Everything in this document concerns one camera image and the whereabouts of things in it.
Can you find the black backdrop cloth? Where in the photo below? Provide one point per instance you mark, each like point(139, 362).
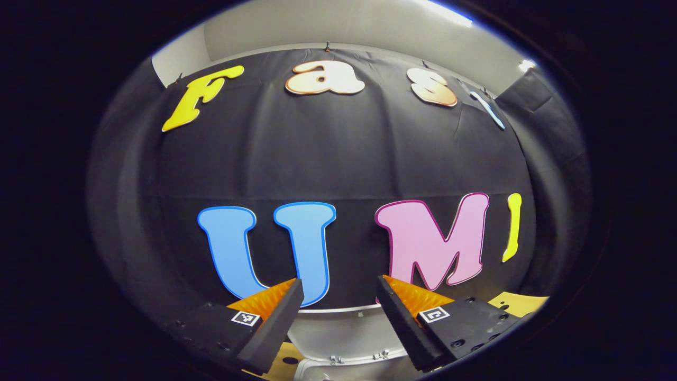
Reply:
point(338, 153)

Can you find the white desktop garbage bin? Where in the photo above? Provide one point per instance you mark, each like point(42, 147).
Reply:
point(344, 333)

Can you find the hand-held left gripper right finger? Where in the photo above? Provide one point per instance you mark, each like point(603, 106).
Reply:
point(404, 328)

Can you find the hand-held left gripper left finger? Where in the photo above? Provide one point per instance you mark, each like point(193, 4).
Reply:
point(275, 328)

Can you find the wooden desktop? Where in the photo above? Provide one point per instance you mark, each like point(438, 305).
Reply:
point(521, 304)

